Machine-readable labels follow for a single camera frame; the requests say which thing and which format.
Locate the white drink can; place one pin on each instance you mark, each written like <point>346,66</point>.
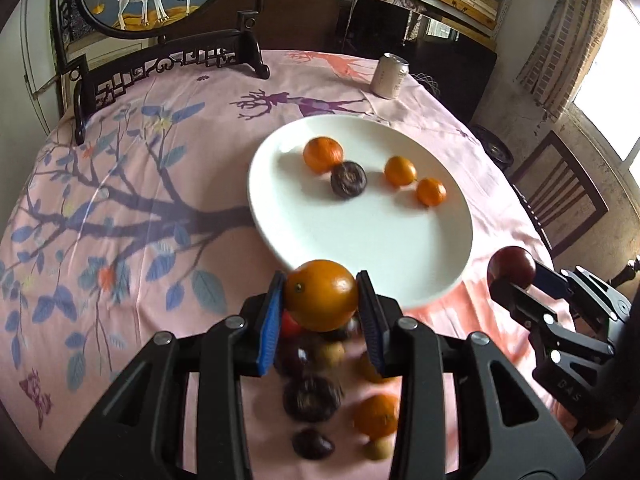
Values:
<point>388,76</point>

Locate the pink printed tablecloth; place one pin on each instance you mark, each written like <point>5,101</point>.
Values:
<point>146,227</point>

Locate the smooth orange fruit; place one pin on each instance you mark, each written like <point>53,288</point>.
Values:
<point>320,295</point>

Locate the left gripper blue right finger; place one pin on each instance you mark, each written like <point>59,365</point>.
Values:
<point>374,325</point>

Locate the small mandarin on plate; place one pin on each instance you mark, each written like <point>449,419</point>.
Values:
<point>431,192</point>

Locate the dark passion fruit on plate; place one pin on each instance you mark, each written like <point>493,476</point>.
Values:
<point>348,180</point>

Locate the red cherry tomato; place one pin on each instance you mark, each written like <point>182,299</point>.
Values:
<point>289,327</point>

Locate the dark red plum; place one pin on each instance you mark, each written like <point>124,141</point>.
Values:
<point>514,264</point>

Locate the brown longan fruit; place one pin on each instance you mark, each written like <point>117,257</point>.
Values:
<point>379,449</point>

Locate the white round plate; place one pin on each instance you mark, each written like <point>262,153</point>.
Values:
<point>412,253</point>

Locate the large mandarin on plate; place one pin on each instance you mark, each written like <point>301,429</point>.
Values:
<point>321,154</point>

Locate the large dark passion fruit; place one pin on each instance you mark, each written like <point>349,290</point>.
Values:
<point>312,399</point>

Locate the orange mandarin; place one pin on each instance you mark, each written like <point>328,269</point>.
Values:
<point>377,416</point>

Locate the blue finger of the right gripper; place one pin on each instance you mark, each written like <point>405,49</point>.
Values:
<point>550,282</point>
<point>523,308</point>

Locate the dark carved wooden stand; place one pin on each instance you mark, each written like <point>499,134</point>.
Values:
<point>92,88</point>

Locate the small orange on plate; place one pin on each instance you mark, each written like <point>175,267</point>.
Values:
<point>400,171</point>

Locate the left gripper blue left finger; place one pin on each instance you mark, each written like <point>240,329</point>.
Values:
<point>269,323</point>

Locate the small brown longan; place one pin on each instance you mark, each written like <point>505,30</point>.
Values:
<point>328,355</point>

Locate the dark wooden chair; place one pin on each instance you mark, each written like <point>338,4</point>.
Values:
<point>551,183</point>

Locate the yellow orange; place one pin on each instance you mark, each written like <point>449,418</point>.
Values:
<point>368,372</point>

